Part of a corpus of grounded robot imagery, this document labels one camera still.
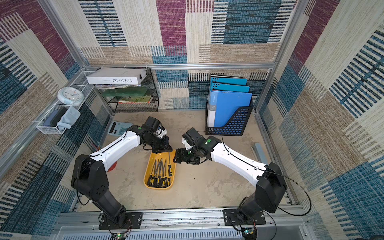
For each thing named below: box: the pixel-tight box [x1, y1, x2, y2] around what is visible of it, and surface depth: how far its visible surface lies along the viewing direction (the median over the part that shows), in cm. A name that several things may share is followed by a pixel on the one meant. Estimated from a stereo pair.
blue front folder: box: [207, 90, 252, 128], surface depth 93 cm
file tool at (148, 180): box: [147, 158, 157, 187], surface depth 86 cm
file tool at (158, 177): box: [156, 159, 166, 188], surface depth 86 cm
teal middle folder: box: [211, 82, 250, 93], surface depth 96 cm
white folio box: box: [86, 67, 148, 85], surface depth 81 cm
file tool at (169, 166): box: [168, 151, 172, 177], surface depth 78 cm
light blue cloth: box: [57, 106, 81, 131], surface depth 70 cm
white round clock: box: [57, 86, 85, 107], surface depth 76 cm
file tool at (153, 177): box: [151, 159, 162, 187], surface depth 87 cm
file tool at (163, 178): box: [162, 159, 167, 188], surface depth 85 cm
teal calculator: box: [107, 120, 134, 136], surface depth 110 cm
